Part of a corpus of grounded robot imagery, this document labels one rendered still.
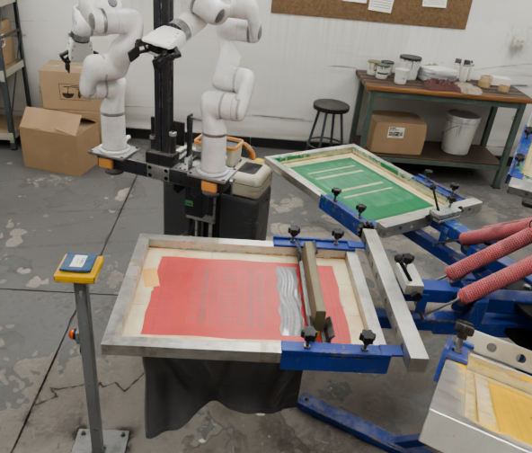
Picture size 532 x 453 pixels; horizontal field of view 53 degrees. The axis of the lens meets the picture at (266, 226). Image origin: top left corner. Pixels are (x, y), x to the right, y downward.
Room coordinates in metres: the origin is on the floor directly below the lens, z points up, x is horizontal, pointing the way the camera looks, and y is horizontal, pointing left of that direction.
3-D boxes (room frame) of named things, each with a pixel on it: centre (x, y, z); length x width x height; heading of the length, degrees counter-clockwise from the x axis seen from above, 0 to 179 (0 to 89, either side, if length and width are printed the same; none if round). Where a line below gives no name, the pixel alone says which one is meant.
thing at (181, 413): (1.16, 0.07, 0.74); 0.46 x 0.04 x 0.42; 94
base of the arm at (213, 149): (1.92, 0.23, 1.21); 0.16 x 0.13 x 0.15; 165
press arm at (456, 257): (1.96, -0.67, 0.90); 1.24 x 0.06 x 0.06; 34
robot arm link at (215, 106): (1.91, 0.22, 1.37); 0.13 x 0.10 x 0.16; 76
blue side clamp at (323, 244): (1.66, -0.18, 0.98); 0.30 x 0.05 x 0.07; 94
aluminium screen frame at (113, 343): (1.37, 0.04, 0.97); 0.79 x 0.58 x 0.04; 94
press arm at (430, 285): (1.41, -0.53, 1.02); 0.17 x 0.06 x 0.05; 94
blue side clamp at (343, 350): (1.11, -0.22, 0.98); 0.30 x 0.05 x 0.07; 94
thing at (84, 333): (1.44, 0.61, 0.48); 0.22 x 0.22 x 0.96; 4
